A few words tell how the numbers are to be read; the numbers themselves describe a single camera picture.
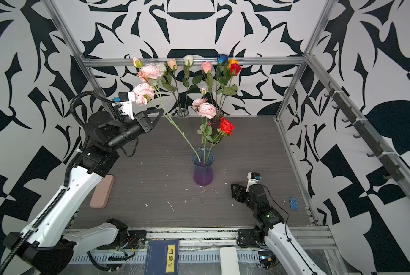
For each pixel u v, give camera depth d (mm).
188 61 862
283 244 529
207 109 686
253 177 759
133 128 534
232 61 857
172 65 849
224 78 873
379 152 502
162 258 698
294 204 829
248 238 739
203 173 939
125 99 531
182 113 974
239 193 744
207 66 843
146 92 549
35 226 375
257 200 655
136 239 734
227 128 739
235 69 813
